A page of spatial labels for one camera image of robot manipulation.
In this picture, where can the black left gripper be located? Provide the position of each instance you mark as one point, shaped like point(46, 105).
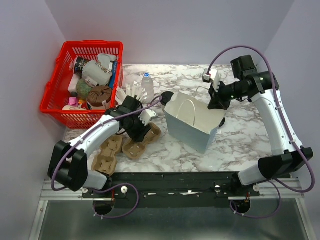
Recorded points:
point(138, 136)

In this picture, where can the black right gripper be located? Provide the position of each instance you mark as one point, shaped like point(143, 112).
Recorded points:
point(217, 101)

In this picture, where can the light blue paper bag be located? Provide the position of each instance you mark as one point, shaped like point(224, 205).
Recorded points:
point(190, 121)

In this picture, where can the white paper cup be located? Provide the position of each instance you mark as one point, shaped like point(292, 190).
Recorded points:
point(163, 106)

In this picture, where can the black cup lid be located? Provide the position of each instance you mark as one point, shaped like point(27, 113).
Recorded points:
point(166, 97)

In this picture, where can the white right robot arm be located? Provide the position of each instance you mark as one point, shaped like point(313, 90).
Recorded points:
point(262, 89)

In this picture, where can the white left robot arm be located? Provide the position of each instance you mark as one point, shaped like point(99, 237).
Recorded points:
point(69, 161)

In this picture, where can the brown cardboard cup carrier stack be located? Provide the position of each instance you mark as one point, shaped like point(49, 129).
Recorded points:
point(105, 162)

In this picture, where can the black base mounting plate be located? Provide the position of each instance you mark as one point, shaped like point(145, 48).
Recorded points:
point(173, 190)

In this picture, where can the clear water bottle blue cap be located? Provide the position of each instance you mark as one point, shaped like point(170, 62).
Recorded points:
point(148, 84)

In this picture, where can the brown round chocolate cake box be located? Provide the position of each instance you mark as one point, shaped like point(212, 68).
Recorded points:
point(99, 98)

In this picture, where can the green round sponge ball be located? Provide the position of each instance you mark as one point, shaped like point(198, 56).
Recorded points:
point(83, 89)

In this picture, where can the white plastic pouch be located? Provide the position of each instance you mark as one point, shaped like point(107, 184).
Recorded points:
point(94, 74)

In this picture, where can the red plastic shopping basket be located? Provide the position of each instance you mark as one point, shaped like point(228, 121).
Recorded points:
point(66, 93)

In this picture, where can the dark printed can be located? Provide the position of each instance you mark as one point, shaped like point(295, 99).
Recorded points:
point(78, 64)

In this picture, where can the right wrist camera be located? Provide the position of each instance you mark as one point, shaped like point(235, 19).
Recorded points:
point(212, 77)

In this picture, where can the aluminium rail frame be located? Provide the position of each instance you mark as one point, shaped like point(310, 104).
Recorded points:
point(266, 191)

